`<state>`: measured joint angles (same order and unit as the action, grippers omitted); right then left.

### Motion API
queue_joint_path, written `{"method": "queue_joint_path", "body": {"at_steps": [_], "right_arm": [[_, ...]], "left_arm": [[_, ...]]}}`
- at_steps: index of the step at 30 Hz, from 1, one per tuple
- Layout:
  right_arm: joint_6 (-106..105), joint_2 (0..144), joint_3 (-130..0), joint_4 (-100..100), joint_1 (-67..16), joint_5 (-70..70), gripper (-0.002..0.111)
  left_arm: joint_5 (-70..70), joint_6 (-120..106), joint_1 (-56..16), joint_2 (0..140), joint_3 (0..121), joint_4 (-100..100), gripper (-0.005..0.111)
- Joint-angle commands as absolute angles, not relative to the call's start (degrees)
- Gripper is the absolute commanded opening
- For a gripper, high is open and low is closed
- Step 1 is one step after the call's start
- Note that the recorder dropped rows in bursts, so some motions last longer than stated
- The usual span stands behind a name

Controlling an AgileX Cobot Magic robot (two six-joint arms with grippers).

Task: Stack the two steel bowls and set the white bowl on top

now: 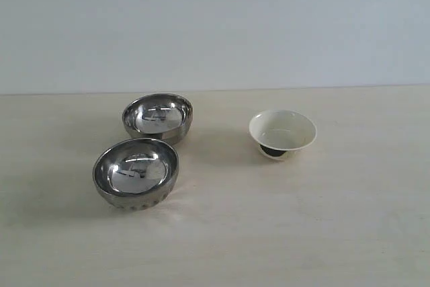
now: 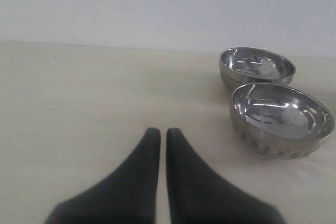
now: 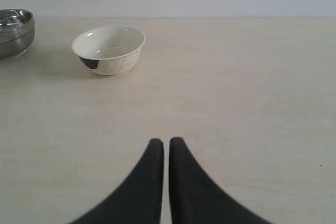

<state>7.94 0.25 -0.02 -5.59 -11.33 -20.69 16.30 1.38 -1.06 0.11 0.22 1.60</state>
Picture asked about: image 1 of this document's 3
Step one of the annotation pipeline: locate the smooth steel bowl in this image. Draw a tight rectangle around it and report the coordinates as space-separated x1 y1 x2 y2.
122 93 194 145

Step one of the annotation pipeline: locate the white ceramic bowl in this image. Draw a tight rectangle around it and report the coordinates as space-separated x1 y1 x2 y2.
249 109 318 161

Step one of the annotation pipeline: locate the ribbed steel bowl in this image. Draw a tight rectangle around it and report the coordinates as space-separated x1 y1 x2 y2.
92 138 179 211

